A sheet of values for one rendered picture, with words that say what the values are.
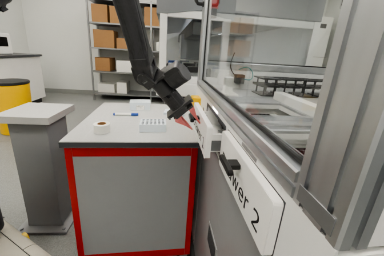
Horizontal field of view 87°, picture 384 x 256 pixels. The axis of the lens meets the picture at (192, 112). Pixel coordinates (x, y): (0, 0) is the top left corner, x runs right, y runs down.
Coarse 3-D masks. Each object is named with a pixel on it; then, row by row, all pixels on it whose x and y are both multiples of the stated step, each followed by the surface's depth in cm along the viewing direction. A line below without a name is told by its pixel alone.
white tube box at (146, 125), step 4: (144, 120) 99; (148, 120) 99; (152, 120) 100; (156, 120) 100; (160, 120) 100; (164, 120) 101; (140, 124) 93; (144, 124) 94; (148, 124) 94; (152, 124) 94; (156, 124) 95; (160, 124) 95; (164, 124) 95; (140, 128) 93; (144, 128) 94; (148, 128) 94; (152, 128) 94; (156, 128) 95; (160, 128) 95; (164, 128) 95
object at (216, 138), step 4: (208, 112) 86; (212, 112) 86; (208, 116) 86; (212, 116) 86; (212, 120) 87; (216, 120) 87; (212, 124) 88; (216, 124) 88; (216, 128) 84; (220, 128) 84; (216, 132) 80; (212, 136) 63; (216, 136) 63; (220, 136) 63; (212, 140) 63; (216, 140) 63; (220, 140) 63; (212, 144) 63; (216, 144) 63; (220, 144) 64; (212, 148) 64; (216, 148) 64; (220, 148) 64
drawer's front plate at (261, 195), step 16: (224, 144) 56; (240, 160) 44; (240, 176) 43; (256, 176) 36; (256, 192) 36; (272, 192) 32; (240, 208) 43; (256, 208) 36; (272, 208) 31; (256, 224) 36; (272, 224) 31; (256, 240) 35; (272, 240) 32
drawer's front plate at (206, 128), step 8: (200, 112) 73; (200, 120) 71; (208, 120) 65; (200, 128) 71; (208, 128) 60; (200, 136) 71; (208, 136) 60; (200, 144) 70; (208, 144) 61; (208, 152) 62
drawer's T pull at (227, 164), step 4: (220, 156) 46; (224, 156) 46; (220, 160) 46; (224, 160) 44; (228, 160) 45; (232, 160) 45; (236, 160) 45; (224, 164) 43; (228, 164) 43; (232, 164) 43; (236, 164) 43; (224, 168) 43; (228, 168) 41; (232, 168) 43; (236, 168) 43; (240, 168) 43; (228, 172) 41; (232, 172) 41
